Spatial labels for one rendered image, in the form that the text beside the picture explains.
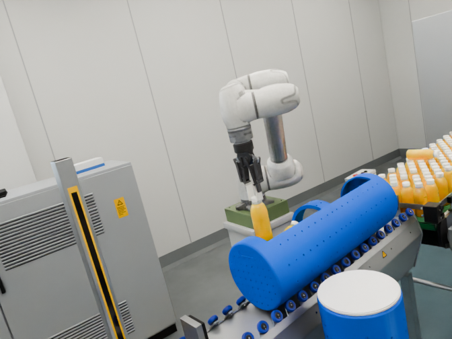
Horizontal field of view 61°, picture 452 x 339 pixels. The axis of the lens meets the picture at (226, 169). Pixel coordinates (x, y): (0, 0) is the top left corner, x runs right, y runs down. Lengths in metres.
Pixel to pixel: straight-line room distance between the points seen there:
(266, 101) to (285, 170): 0.91
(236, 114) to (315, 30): 4.64
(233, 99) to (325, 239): 0.68
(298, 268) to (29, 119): 3.14
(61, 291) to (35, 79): 2.06
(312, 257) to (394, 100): 5.74
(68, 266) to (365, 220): 1.99
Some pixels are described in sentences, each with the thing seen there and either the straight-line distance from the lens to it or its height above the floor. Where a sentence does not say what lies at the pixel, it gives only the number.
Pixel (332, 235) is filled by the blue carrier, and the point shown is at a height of 1.14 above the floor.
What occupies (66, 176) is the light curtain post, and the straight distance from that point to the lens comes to 1.45.
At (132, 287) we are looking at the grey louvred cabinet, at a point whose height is 0.53.
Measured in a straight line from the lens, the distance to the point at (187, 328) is 1.43.
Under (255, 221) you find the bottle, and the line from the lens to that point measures 1.51.
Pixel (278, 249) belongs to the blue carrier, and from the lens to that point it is 1.48.
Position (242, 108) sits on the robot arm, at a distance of 1.39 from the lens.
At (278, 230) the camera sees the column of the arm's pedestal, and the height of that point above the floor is 0.93.
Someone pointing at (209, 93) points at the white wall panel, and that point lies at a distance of 4.72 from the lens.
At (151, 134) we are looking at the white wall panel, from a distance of 4.36.
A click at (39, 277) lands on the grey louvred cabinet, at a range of 2.94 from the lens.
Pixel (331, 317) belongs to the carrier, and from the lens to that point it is 1.42.
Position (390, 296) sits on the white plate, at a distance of 1.44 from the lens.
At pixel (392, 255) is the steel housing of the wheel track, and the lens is 2.09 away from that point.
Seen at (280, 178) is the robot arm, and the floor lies 1.24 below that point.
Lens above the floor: 1.81
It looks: 12 degrees down
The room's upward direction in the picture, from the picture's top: 13 degrees counter-clockwise
